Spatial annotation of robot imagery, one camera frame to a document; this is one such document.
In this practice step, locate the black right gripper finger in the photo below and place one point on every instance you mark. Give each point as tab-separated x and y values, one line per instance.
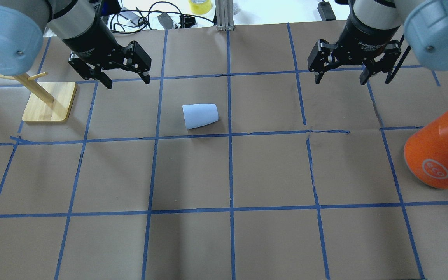
371	67
320	59

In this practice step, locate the light blue cup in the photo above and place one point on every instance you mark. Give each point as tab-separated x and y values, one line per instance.
199	114

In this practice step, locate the orange can with silver lid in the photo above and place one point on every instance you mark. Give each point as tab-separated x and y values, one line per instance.
426	153

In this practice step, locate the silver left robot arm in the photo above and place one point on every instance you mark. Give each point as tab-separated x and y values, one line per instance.
79	25

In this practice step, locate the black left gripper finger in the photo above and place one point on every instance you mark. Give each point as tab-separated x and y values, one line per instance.
138	61
98	75

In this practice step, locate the aluminium frame post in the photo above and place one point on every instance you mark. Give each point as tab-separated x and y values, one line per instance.
224	15

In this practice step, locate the black power adapter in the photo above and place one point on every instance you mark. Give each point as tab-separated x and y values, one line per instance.
325	11

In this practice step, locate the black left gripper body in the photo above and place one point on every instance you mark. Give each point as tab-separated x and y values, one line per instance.
88	40

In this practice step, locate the yellow tape roll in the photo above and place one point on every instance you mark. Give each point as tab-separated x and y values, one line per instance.
200	7

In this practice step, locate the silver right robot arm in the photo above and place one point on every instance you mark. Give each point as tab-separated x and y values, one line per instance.
422	28

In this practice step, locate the wooden cup rack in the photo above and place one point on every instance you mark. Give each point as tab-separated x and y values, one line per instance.
49	102

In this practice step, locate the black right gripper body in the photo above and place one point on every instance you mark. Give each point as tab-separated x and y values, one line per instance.
365	35

